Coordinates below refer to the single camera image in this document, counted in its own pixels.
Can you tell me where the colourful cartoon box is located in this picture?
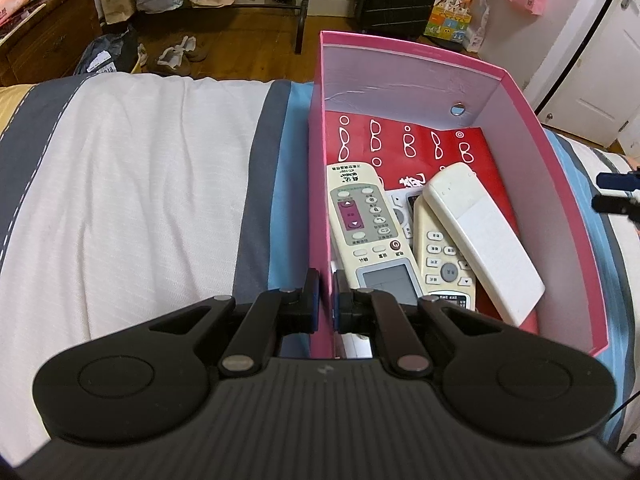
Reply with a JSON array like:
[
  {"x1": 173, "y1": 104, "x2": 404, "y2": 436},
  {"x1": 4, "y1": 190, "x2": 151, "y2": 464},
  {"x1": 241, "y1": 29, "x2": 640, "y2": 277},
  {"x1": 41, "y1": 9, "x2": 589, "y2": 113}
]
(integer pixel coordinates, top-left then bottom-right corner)
[{"x1": 425, "y1": 0, "x2": 473, "y2": 44}]

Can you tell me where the pink cardboard box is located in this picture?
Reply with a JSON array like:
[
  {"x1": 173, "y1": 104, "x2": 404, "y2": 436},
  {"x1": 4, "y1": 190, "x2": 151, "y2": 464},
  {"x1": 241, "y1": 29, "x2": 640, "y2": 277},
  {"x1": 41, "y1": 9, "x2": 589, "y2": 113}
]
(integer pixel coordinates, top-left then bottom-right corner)
[{"x1": 306, "y1": 30, "x2": 612, "y2": 361}]

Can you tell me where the red printed paper bag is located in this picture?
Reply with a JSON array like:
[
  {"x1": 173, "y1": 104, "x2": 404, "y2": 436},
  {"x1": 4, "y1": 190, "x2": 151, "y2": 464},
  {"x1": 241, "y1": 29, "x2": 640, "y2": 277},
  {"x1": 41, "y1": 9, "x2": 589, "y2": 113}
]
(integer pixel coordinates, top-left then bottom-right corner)
[{"x1": 326, "y1": 114, "x2": 521, "y2": 241}]

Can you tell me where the black metal rack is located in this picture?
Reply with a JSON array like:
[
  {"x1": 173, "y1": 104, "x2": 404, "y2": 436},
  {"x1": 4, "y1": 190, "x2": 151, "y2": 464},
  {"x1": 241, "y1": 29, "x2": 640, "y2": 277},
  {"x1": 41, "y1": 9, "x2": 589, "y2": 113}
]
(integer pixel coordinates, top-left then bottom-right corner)
[{"x1": 239, "y1": 0, "x2": 313, "y2": 54}]

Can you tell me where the pair of slippers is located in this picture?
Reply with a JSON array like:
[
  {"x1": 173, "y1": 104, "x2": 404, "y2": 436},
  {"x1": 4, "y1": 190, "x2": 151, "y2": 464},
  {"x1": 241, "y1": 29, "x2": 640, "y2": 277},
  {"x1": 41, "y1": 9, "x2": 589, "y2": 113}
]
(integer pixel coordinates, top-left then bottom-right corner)
[{"x1": 151, "y1": 44, "x2": 190, "y2": 74}]

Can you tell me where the plain white remote control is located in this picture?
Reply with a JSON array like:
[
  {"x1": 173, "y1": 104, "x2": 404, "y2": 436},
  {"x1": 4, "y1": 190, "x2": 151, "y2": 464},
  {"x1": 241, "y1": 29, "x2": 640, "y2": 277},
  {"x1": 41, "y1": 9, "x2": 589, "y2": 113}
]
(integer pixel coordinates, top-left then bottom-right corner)
[{"x1": 422, "y1": 161, "x2": 547, "y2": 326}]

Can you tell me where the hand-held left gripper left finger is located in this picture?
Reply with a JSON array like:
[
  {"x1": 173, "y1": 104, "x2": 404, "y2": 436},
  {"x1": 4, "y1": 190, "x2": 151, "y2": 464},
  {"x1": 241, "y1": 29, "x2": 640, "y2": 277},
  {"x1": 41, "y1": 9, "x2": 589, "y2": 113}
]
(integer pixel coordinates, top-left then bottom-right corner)
[{"x1": 147, "y1": 267, "x2": 321, "y2": 378}]

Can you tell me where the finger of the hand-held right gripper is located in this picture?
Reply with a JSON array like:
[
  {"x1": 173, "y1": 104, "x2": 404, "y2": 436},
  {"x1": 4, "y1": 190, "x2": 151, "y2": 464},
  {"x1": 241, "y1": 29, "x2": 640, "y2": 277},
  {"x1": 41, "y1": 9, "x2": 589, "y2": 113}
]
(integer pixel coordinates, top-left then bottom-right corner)
[
  {"x1": 596, "y1": 170, "x2": 640, "y2": 192},
  {"x1": 591, "y1": 194, "x2": 640, "y2": 222}
]

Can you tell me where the brown shoe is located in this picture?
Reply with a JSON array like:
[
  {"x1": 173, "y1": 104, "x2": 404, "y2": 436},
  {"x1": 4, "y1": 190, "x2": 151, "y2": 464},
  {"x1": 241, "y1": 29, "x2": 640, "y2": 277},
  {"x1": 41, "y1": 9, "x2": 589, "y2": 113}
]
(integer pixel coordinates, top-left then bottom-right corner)
[{"x1": 175, "y1": 35, "x2": 214, "y2": 64}]

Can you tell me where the white door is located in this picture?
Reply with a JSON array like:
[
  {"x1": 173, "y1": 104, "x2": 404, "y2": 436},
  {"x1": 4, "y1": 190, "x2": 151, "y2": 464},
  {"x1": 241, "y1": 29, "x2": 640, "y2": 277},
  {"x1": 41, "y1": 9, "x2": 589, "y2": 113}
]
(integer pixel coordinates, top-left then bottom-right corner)
[{"x1": 525, "y1": 0, "x2": 640, "y2": 150}]

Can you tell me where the white remote with pink buttons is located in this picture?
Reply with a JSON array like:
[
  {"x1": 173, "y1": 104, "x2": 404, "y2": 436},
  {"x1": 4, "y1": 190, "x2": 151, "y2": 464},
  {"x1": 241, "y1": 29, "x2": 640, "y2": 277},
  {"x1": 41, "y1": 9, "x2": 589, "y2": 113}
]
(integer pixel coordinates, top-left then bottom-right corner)
[{"x1": 326, "y1": 162, "x2": 423, "y2": 306}]

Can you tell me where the small white remote with display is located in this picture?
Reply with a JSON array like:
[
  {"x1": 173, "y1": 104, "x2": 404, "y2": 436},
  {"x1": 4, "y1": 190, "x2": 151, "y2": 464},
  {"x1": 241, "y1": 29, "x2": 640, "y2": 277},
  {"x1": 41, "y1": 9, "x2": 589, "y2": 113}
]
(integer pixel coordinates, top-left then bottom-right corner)
[{"x1": 387, "y1": 189, "x2": 426, "y2": 241}]

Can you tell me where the dark wooden cabinet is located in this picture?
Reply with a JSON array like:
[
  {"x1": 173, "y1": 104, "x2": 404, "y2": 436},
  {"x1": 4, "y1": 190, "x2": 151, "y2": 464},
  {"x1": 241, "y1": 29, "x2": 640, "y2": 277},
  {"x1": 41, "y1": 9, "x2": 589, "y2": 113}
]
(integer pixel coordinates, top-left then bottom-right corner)
[{"x1": 0, "y1": 0, "x2": 103, "y2": 86}]

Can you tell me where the cream remote control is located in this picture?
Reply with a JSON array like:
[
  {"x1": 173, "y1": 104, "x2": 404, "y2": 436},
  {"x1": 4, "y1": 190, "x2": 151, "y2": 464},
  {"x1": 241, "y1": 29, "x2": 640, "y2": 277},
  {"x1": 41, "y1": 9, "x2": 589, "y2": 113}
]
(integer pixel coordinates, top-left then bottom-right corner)
[{"x1": 412, "y1": 195, "x2": 476, "y2": 313}]

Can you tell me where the dark plastic bag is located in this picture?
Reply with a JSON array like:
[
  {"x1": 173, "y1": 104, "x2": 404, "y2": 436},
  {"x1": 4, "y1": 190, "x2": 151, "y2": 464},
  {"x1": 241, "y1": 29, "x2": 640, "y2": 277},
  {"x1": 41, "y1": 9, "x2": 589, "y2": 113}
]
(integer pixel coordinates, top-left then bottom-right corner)
[{"x1": 75, "y1": 25, "x2": 146, "y2": 77}]

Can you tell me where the clear white plastic bag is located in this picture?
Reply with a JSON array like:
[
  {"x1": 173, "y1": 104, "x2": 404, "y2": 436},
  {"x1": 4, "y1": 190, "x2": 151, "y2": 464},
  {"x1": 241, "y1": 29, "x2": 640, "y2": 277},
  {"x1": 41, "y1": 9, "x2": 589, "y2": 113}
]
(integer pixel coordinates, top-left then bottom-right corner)
[{"x1": 462, "y1": 0, "x2": 490, "y2": 56}]

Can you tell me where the red white tissue box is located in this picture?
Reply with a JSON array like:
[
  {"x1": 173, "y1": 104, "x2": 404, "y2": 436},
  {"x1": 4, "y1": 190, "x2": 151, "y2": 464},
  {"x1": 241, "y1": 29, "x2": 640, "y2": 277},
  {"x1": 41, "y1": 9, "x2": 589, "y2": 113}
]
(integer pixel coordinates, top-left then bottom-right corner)
[{"x1": 0, "y1": 0, "x2": 39, "y2": 27}]

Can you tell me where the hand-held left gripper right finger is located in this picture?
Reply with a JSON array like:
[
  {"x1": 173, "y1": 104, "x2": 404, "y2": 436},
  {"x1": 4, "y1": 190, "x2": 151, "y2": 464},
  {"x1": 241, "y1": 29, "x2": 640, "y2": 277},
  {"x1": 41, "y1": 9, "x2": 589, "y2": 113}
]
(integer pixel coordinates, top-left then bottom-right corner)
[{"x1": 332, "y1": 269, "x2": 506, "y2": 380}]

